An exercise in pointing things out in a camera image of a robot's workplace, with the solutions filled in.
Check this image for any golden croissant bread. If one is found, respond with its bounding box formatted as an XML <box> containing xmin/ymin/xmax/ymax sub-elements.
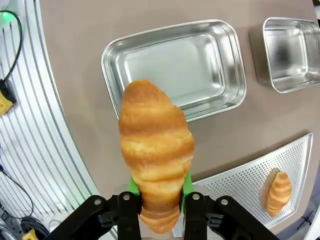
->
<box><xmin>265</xmin><ymin>171</ymin><xmax>293</xmax><ymax>218</ymax></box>
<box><xmin>118</xmin><ymin>79</ymin><xmax>196</xmax><ymax>235</ymax></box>

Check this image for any perforated metal baking tray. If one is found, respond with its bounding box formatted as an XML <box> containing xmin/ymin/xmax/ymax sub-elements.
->
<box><xmin>192</xmin><ymin>132</ymin><xmax>314</xmax><ymax>240</ymax></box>

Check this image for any coiled grey cable bundle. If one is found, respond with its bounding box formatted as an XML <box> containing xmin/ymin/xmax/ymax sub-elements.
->
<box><xmin>19</xmin><ymin>216</ymin><xmax>51</xmax><ymax>240</ymax></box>

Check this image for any yellow black connector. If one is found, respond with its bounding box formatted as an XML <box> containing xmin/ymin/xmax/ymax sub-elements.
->
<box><xmin>0</xmin><ymin>79</ymin><xmax>17</xmax><ymax>116</ymax></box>

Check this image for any rectangular steel container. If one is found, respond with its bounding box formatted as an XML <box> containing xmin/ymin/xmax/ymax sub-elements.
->
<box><xmin>262</xmin><ymin>16</ymin><xmax>320</xmax><ymax>94</ymax></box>
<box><xmin>101</xmin><ymin>19</ymin><xmax>248</xmax><ymax>123</ymax></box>

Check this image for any green indicator light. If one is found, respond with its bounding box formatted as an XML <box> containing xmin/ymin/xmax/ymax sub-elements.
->
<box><xmin>0</xmin><ymin>10</ymin><xmax>16</xmax><ymax>24</ymax></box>

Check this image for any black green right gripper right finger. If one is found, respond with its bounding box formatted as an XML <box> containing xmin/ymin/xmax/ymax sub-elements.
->
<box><xmin>179</xmin><ymin>172</ymin><xmax>280</xmax><ymax>240</ymax></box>

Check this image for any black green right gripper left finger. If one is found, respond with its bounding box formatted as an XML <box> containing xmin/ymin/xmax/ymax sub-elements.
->
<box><xmin>46</xmin><ymin>174</ymin><xmax>143</xmax><ymax>240</ymax></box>

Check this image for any aluminium profile table frame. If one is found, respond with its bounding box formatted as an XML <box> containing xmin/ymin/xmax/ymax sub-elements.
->
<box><xmin>0</xmin><ymin>0</ymin><xmax>101</xmax><ymax>240</ymax></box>

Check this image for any black cable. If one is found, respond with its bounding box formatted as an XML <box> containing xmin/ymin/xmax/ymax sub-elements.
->
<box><xmin>0</xmin><ymin>164</ymin><xmax>35</xmax><ymax>220</ymax></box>
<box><xmin>0</xmin><ymin>9</ymin><xmax>23</xmax><ymax>83</ymax></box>

